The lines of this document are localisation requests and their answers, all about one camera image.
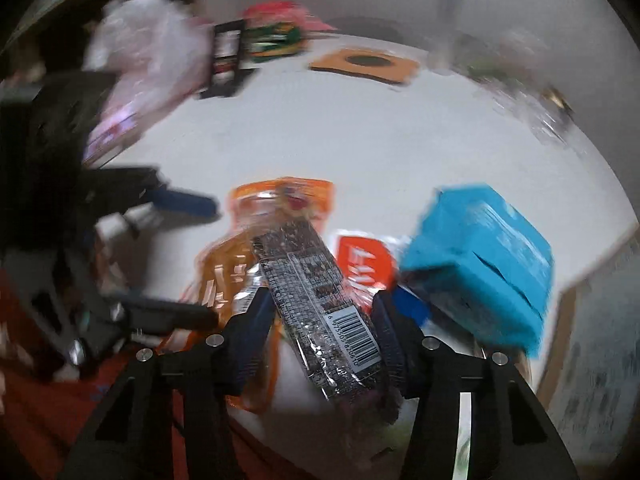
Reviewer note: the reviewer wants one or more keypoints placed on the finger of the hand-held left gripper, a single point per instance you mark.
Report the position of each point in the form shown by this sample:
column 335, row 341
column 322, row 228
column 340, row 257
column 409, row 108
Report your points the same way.
column 192, row 204
column 175, row 314

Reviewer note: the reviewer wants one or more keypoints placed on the cardboard box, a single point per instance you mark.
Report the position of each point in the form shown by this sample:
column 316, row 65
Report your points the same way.
column 595, row 350

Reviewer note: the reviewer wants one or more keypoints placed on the red and silver pouch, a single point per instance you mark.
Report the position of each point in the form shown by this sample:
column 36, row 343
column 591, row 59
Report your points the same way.
column 362, row 265

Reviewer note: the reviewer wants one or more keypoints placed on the black folding stand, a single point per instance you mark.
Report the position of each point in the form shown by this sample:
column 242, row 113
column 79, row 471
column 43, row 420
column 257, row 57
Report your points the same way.
column 227, row 55

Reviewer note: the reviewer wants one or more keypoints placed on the red and green snack bag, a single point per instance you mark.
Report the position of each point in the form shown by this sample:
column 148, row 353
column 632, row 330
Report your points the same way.
column 275, row 35

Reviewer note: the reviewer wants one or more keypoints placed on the orange coaster mat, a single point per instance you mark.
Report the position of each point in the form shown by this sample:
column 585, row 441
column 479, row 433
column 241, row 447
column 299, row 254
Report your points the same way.
column 395, row 67

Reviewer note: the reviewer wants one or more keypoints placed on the nut snack bar packet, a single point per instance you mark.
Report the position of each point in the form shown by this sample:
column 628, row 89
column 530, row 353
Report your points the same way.
column 320, row 300

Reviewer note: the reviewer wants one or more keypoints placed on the white plastic bag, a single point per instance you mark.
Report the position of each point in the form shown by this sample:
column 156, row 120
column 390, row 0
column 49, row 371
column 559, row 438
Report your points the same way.
column 150, row 60

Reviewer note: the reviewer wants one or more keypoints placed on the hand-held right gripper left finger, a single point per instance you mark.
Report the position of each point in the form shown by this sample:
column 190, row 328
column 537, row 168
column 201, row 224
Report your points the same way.
column 252, row 340

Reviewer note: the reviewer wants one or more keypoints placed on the blue box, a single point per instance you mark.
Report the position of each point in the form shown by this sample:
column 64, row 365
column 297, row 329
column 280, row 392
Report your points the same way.
column 480, row 265

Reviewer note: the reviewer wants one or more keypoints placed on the red clothing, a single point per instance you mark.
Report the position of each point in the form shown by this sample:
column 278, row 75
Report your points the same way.
column 45, row 430

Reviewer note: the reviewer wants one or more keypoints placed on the clear plastic bag with greens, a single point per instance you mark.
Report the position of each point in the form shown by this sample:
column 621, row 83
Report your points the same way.
column 487, row 57

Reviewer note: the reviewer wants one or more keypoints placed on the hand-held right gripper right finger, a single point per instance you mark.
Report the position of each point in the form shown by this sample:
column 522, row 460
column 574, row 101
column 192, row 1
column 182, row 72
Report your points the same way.
column 395, row 355

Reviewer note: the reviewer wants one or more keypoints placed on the orange snack packet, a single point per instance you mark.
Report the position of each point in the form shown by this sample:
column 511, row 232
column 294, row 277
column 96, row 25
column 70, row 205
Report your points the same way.
column 240, row 260

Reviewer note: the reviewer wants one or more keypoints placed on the clear plastic wrapper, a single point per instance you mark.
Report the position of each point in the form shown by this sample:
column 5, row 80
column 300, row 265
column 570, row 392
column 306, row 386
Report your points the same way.
column 545, row 105

